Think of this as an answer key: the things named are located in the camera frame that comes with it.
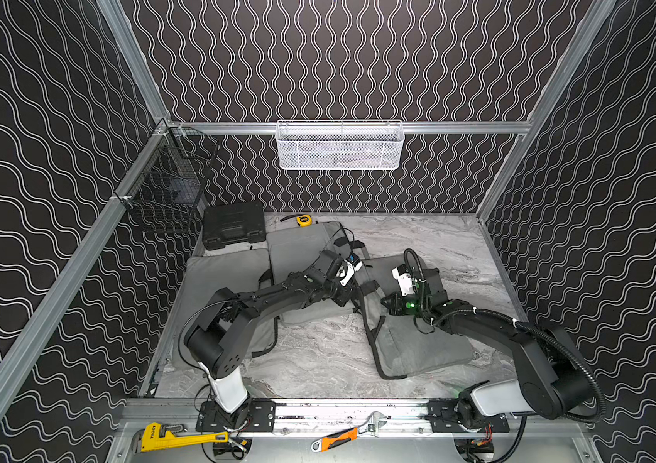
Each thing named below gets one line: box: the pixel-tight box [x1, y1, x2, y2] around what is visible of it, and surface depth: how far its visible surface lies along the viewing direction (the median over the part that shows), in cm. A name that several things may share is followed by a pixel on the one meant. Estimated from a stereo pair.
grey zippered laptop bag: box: [352, 254, 474, 381], surface depth 84 cm
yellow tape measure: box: [296, 214, 313, 227], surface depth 119 cm
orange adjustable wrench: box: [310, 410, 387, 453], surface depth 73 cm
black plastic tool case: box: [203, 203, 267, 250], surface depth 112 cm
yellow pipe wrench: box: [139, 422, 230, 453], surface depth 72 cm
